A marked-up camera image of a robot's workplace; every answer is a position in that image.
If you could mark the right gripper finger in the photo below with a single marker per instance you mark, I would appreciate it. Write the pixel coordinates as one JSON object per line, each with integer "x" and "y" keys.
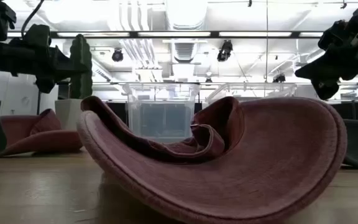
{"x": 317, "y": 70}

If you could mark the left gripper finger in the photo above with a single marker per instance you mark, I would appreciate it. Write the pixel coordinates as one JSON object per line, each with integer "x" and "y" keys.
{"x": 68, "y": 70}

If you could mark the tall green cactus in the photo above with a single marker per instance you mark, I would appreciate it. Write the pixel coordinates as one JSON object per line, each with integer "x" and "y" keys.
{"x": 85, "y": 46}

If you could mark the black ceiling spotlight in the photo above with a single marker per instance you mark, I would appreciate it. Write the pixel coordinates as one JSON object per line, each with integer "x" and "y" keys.
{"x": 208, "y": 80}
{"x": 225, "y": 51}
{"x": 117, "y": 55}
{"x": 279, "y": 78}

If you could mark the black metal stand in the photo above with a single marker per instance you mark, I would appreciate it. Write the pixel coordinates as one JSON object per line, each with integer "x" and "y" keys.
{"x": 38, "y": 104}

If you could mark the thin vertical ceiling rod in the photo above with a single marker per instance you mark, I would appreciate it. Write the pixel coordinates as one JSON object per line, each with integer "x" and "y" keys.
{"x": 266, "y": 56}

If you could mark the clear plastic bin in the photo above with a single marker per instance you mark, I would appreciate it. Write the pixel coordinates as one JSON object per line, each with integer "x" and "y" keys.
{"x": 160, "y": 121}
{"x": 253, "y": 90}

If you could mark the ceiling air vent grille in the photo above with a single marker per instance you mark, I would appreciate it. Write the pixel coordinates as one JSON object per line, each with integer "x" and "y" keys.
{"x": 183, "y": 52}

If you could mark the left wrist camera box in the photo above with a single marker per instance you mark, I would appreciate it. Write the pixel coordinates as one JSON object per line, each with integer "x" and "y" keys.
{"x": 37, "y": 34}

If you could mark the black overhead frame bar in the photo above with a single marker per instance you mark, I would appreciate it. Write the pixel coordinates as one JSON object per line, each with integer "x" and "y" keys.
{"x": 214, "y": 34}

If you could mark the silver ventilation duct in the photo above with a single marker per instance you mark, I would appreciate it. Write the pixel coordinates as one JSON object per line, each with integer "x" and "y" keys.
{"x": 186, "y": 14}

